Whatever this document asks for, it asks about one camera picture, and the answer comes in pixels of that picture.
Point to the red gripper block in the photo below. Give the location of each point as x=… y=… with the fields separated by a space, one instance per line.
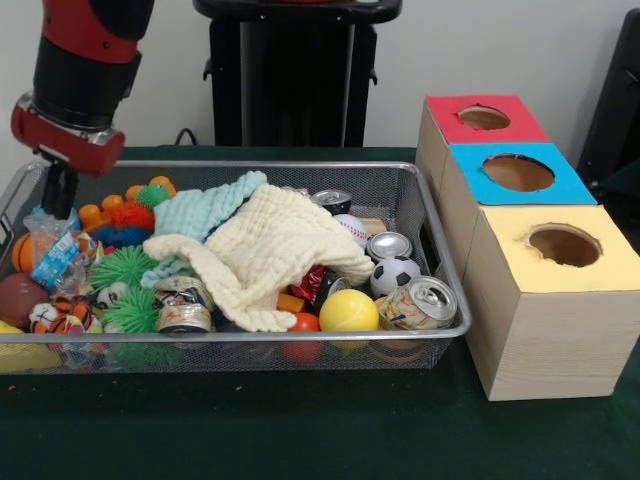
x=70 y=145

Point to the crushed clear plastic bottle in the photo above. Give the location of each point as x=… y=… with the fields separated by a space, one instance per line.
x=52 y=262

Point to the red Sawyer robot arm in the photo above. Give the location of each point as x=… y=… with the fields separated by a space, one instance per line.
x=85 y=65

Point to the shallow mesh bin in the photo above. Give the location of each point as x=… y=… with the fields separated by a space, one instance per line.
x=225 y=355

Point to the wooden box with three holes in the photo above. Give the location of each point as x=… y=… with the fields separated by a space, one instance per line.
x=550 y=340

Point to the orange mini basketball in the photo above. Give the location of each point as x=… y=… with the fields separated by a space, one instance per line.
x=21 y=252

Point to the brown mini football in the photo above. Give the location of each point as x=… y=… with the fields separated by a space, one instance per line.
x=20 y=300

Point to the light blue knitted cloth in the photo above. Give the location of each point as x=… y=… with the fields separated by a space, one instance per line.
x=200 y=210

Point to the cream knitted cloth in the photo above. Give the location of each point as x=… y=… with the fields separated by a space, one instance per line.
x=270 y=240

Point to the small red ball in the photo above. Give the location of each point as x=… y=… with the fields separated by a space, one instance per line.
x=305 y=322

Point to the yellow tennis ball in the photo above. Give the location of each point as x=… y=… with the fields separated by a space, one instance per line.
x=349 y=311

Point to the silver drink can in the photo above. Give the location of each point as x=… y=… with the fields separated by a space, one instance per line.
x=389 y=245

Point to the dark green tablecloth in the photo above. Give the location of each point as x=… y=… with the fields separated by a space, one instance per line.
x=625 y=185
x=300 y=425

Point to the black and white soccer ball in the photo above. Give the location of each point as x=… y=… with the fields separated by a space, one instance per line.
x=395 y=276

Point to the printed drink can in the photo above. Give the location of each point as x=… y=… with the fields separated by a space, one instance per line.
x=420 y=302

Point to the black upright panel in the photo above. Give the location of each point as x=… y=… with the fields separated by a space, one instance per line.
x=615 y=100

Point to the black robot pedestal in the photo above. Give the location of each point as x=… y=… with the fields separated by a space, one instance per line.
x=290 y=90

